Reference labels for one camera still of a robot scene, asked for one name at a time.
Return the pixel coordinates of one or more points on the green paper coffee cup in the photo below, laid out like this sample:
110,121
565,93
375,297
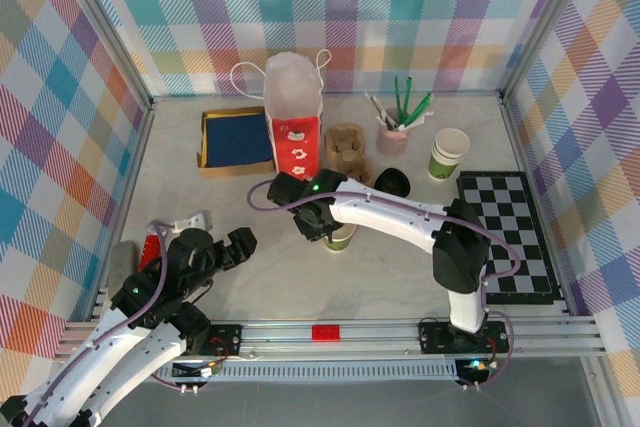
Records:
345,243

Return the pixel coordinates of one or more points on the stack of pulp cup carriers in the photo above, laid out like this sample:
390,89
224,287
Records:
345,152

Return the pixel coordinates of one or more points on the dark blue napkin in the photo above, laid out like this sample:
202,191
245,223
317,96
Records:
237,139

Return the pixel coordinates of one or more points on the white red paper bag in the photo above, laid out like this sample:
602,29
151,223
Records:
292,97

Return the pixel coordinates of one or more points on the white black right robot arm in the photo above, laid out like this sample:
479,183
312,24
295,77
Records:
390,212

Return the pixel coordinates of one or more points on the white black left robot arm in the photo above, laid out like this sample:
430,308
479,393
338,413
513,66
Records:
125,362

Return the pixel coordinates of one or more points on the red glitter tube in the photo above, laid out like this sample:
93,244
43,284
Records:
149,252

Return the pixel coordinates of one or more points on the grey stone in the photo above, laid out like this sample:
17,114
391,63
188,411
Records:
124,262

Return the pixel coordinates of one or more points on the shallow cardboard tray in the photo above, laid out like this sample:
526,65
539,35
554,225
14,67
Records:
235,171

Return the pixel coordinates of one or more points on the stack of black cup lids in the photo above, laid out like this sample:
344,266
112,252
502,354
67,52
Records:
392,182

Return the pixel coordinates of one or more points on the pink straw holder cup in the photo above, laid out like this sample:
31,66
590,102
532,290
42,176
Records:
392,144

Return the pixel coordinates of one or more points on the red block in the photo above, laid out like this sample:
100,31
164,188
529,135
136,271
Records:
325,333

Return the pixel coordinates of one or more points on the wooden stirrer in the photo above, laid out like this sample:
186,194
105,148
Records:
382,112

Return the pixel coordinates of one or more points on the small controller board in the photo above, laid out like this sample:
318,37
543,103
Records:
192,369
475,367

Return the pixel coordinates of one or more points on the green plastic straw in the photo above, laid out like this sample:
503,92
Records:
407,97
397,97
419,108

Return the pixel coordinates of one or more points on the stack of green paper cups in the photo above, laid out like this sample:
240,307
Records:
447,157

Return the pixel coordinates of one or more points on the black white chessboard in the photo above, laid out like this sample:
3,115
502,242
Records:
505,207

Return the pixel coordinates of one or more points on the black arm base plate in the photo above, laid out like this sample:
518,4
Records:
227,342
435,339

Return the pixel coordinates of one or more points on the thin aluminium wall rail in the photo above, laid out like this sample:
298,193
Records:
300,95

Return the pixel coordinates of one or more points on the long aluminium base rail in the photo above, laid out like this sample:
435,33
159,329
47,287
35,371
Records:
380,334

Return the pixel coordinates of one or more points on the aluminium frame post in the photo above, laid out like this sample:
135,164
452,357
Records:
105,22
544,22

